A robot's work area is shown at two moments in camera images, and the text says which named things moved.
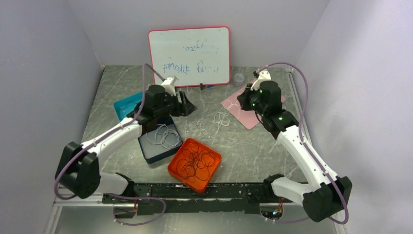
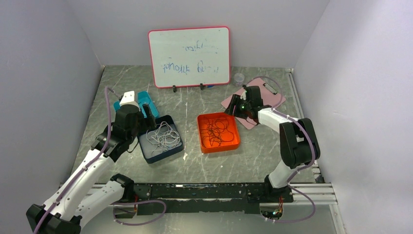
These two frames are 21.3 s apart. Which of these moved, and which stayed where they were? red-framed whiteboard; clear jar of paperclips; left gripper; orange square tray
Moved: left gripper; orange square tray
Stayed: clear jar of paperclips; red-framed whiteboard
